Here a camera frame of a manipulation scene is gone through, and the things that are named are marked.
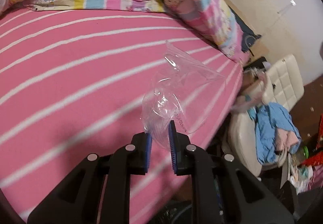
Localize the black box device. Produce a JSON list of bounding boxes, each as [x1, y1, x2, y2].
[[278, 181, 322, 223]]

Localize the clear plastic bag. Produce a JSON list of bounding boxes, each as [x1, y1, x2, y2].
[[141, 42, 227, 150]]

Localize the blue clothes on chair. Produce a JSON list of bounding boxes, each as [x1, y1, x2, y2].
[[247, 102, 302, 164]]

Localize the dark pillow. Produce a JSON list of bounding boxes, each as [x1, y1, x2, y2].
[[231, 8, 262, 56]]

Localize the red snack bag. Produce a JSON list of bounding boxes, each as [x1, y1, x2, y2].
[[301, 114, 322, 166]]

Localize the cream leather office chair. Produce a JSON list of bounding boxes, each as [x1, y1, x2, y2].
[[222, 54, 304, 176]]

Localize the pink striped bed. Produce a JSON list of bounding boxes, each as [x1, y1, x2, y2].
[[1, 9, 241, 219]]

